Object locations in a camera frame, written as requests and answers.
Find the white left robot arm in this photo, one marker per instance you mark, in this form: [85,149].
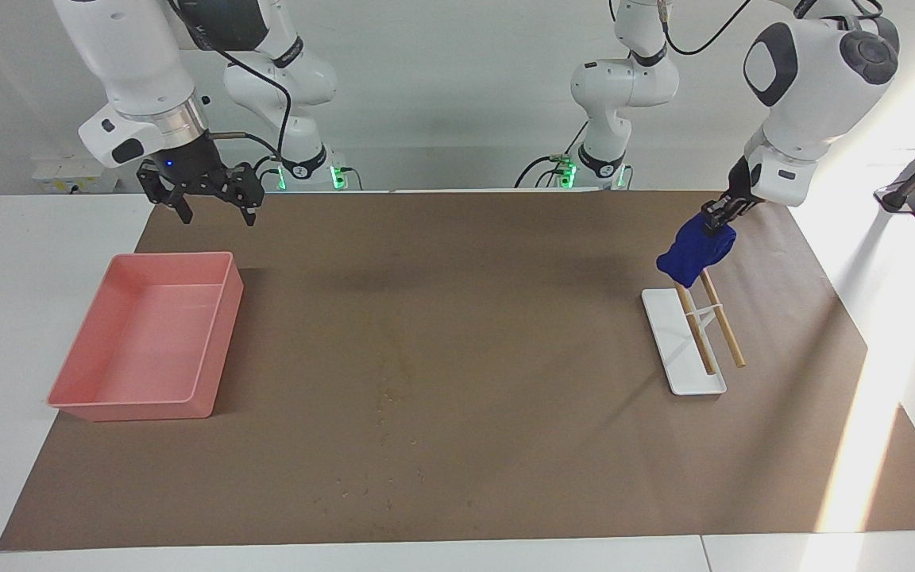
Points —
[807,79]

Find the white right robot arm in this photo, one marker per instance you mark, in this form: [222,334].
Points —
[132,63]

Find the blue towel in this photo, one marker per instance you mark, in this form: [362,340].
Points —
[692,254]

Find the pink plastic bin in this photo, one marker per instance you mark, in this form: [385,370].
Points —
[148,342]

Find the white power strip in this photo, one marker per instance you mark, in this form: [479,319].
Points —
[68,171]

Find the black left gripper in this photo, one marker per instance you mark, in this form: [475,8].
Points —
[743,187]

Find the wooden rack rod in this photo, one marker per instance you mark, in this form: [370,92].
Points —
[701,342]
[731,342]

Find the white towel rack base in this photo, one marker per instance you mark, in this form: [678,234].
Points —
[668,334]

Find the brown paper table mat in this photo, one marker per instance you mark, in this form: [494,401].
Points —
[505,357]

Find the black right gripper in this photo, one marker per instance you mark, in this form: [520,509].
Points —
[191,167]

